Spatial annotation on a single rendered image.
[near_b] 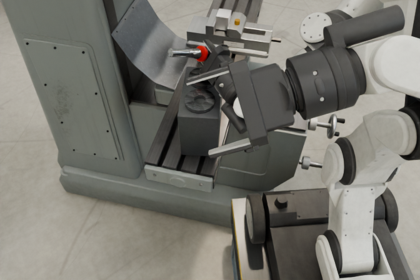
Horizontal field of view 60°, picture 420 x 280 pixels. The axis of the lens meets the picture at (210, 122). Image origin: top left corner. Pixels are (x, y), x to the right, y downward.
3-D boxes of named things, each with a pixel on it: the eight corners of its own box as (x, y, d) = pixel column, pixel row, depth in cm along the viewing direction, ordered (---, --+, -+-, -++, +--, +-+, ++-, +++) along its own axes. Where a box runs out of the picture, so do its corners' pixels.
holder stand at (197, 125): (222, 107, 132) (223, 64, 116) (218, 157, 117) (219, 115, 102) (188, 105, 132) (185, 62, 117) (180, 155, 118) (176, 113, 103)
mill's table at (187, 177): (264, -5, 196) (266, -18, 190) (213, 195, 117) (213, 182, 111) (222, -10, 200) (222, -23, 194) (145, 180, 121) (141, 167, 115)
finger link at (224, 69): (188, 84, 52) (230, 71, 51) (186, 85, 49) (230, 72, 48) (185, 74, 52) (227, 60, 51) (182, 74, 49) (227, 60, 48)
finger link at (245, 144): (207, 154, 50) (251, 141, 50) (209, 149, 53) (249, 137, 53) (211, 165, 50) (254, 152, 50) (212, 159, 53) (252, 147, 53)
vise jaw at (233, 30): (245, 21, 155) (246, 13, 152) (240, 39, 147) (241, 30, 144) (232, 19, 155) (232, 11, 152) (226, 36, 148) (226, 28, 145)
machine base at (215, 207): (277, 150, 235) (282, 130, 220) (265, 237, 197) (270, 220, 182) (105, 118, 253) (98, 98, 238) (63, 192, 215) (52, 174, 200)
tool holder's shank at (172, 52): (202, 47, 106) (173, 45, 98) (204, 57, 106) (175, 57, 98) (195, 49, 109) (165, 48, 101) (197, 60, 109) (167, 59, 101)
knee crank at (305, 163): (346, 169, 168) (350, 161, 163) (346, 179, 164) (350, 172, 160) (298, 160, 171) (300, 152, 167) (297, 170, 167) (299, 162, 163)
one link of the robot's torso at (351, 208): (384, 280, 120) (410, 152, 101) (324, 285, 119) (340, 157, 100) (362, 247, 134) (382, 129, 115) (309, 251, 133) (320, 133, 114)
